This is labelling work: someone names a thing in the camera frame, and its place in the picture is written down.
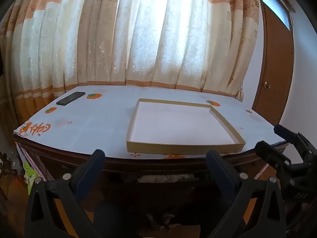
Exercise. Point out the shallow cardboard box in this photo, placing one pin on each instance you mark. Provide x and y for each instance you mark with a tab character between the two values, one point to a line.
180	124

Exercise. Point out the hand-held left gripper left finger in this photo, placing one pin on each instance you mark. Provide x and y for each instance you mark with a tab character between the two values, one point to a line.
88	176

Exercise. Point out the green and yellow bag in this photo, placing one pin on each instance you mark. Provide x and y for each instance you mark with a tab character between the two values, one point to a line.
29	176

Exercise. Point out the brass door knob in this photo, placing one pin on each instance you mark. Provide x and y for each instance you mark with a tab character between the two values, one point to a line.
267	85

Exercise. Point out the black phone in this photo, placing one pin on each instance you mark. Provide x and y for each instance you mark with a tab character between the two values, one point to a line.
70	98

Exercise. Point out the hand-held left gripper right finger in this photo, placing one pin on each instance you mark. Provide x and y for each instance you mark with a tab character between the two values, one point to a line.
219	171

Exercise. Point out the white lace underwear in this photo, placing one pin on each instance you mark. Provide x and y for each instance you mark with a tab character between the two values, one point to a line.
163	178

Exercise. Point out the cream and orange curtain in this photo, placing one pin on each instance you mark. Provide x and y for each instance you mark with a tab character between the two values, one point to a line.
148	42

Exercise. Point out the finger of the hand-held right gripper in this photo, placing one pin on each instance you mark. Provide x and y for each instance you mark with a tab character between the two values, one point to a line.
288	133
268	151

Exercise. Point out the pink striped paper stack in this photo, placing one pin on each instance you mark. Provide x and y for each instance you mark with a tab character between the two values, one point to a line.
32	158

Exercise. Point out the brown wooden door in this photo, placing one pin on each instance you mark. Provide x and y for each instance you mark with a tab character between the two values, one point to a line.
275	67

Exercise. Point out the frosted door glass pane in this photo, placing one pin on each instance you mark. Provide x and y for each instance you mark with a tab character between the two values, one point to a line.
275	2

